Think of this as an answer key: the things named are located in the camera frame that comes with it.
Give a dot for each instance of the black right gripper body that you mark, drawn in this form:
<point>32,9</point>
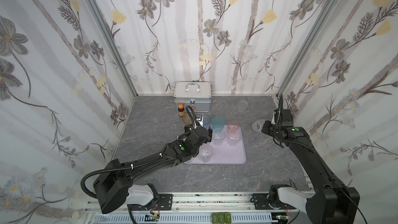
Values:
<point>280,114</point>

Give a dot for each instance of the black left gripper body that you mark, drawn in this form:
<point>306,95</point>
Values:
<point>204,134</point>

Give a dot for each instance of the frosted clear glass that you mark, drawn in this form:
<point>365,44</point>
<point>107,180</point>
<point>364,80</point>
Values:
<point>258,125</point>
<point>242,106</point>

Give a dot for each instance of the blue plastic cup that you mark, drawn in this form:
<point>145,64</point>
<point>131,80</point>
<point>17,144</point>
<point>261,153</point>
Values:
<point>206,121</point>

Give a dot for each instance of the clear tumbler glass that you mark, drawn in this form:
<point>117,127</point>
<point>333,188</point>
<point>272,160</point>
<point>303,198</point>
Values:
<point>218,136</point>

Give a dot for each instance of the teal plastic cup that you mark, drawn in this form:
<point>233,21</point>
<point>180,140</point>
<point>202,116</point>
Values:
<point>218,122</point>

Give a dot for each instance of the lilac plastic tray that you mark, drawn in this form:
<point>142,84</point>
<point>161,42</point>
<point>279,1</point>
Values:
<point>224,154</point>

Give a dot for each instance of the small clear glass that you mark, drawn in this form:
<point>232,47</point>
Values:
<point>234,137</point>

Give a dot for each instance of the pink drinking glass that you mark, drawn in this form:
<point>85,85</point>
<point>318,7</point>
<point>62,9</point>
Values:
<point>233,125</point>

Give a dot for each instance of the amber drinking glass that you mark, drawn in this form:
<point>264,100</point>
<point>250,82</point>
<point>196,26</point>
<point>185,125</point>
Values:
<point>187,120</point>

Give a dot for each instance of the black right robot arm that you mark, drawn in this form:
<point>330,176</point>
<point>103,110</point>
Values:
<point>331,202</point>

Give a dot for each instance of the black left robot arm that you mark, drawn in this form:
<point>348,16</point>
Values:
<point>115,185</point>

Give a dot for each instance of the brown bottle orange cap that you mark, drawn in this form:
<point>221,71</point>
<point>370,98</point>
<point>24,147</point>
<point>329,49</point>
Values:
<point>181,110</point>

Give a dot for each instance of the silver metal first-aid case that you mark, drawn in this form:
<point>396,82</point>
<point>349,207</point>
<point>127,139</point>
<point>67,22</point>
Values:
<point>195,94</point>

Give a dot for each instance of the green terminal block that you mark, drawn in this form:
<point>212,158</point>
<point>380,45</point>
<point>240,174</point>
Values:
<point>221,218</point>

